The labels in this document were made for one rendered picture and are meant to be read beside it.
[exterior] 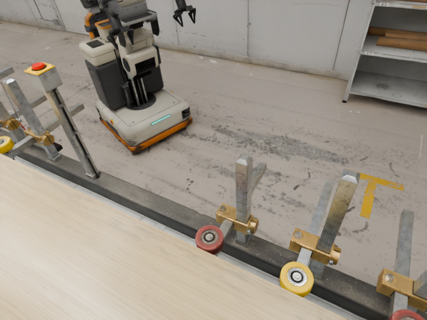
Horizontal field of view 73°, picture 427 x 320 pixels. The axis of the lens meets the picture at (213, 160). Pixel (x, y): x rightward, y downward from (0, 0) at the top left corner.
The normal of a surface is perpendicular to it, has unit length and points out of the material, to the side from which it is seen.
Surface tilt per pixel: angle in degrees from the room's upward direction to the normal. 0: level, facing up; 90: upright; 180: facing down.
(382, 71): 90
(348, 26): 90
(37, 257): 0
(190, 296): 0
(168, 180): 0
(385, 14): 90
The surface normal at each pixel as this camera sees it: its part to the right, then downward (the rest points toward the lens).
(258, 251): -0.07, -0.72
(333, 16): -0.48, 0.63
